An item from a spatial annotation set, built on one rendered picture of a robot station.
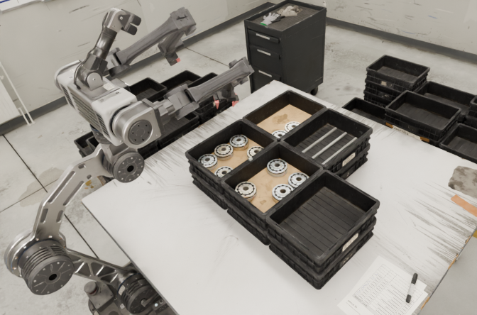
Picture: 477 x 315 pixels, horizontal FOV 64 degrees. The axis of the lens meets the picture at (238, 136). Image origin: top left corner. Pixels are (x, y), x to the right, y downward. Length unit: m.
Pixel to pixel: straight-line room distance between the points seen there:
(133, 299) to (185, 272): 0.45
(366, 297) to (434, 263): 0.34
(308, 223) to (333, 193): 0.21
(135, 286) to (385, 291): 1.22
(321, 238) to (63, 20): 3.55
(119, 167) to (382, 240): 1.20
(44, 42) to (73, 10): 0.45
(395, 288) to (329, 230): 0.33
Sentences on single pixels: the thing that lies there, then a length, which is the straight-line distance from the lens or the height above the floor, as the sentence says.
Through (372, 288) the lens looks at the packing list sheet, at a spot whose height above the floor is 0.70.
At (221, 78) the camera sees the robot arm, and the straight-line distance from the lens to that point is 1.51.
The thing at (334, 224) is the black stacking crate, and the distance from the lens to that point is 1.74.
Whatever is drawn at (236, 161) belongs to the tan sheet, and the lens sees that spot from 2.02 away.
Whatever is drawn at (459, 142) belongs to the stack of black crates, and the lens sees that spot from 3.02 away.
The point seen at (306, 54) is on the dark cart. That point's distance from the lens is 3.57.
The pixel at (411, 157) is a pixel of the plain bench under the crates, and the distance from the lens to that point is 2.30.
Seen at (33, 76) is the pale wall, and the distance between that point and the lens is 4.50.
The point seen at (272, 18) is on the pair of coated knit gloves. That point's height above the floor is 0.89.
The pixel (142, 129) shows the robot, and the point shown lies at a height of 1.46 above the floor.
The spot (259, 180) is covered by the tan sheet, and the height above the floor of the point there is 0.83.
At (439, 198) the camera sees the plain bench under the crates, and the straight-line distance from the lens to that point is 2.12.
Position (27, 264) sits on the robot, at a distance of 1.78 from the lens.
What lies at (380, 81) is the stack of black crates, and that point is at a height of 0.51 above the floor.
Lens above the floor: 2.20
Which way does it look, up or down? 39 degrees down
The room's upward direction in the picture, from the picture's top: 7 degrees counter-clockwise
